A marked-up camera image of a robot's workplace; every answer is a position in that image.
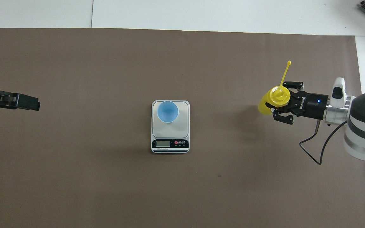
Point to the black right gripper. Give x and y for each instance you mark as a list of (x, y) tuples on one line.
[(310, 106)]

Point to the yellow squeeze bottle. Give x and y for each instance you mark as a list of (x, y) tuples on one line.
[(277, 96)]

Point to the light blue plastic cup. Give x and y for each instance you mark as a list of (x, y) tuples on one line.
[(167, 111)]

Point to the silver digital kitchen scale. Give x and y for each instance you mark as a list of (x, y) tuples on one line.
[(169, 134)]

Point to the brown table mat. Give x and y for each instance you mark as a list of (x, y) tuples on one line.
[(220, 63)]

